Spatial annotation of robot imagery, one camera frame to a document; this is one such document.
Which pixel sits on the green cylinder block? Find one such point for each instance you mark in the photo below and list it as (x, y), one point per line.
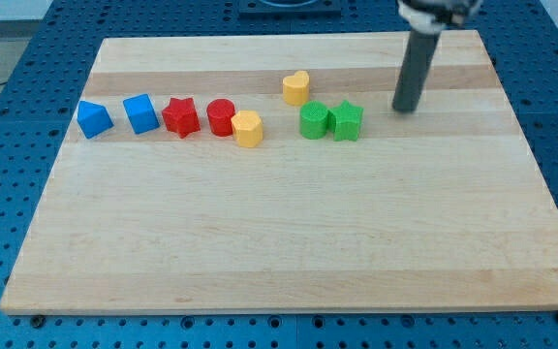
(313, 118)

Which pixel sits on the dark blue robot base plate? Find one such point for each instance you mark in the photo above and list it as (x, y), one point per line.
(256, 8)

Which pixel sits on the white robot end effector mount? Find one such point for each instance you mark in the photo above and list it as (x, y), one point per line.
(433, 16)

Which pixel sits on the blue cube block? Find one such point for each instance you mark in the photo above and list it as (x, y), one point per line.
(141, 114)

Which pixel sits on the yellow heart block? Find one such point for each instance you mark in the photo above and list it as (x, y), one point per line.
(296, 88)

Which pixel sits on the green star block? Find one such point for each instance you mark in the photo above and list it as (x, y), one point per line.
(344, 121)

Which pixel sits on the yellow hexagon block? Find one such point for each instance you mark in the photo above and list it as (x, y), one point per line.
(247, 128)

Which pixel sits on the red star block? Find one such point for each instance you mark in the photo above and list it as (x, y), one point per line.
(180, 116)

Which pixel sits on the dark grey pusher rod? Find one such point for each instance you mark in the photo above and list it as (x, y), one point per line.
(414, 70)

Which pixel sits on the blue triangle block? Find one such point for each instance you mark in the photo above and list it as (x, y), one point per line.
(93, 119)

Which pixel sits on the wooden board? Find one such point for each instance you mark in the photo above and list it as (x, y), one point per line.
(441, 210)

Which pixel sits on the red cylinder block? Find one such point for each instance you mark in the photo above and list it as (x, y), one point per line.
(220, 113)

